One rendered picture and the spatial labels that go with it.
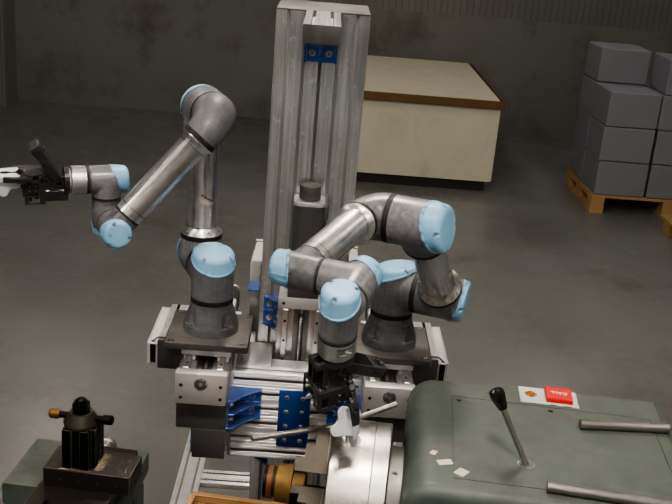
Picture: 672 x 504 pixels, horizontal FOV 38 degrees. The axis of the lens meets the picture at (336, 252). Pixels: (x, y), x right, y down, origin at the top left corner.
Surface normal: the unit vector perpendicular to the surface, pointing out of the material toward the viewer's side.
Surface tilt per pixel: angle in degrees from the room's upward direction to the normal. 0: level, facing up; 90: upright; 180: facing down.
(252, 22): 90
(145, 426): 0
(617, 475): 0
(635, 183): 90
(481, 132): 90
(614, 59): 90
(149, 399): 0
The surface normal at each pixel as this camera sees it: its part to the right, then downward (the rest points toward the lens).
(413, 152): 0.00, 0.33
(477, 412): 0.08, -0.94
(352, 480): -0.02, -0.39
